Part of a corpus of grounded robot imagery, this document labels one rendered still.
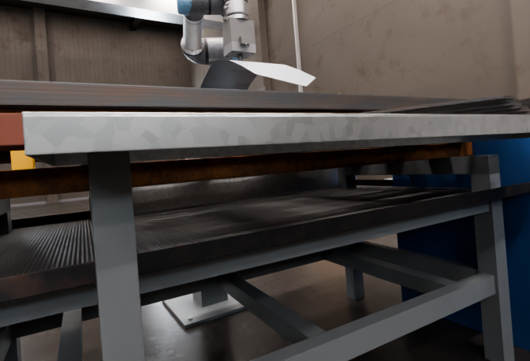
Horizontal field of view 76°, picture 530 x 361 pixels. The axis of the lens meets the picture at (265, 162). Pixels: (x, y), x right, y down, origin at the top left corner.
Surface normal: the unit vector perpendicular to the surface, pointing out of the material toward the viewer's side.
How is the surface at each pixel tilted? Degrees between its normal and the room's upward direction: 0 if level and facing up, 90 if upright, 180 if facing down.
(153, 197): 90
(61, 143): 90
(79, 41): 90
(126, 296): 90
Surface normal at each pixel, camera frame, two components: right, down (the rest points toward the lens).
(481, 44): -0.85, 0.06
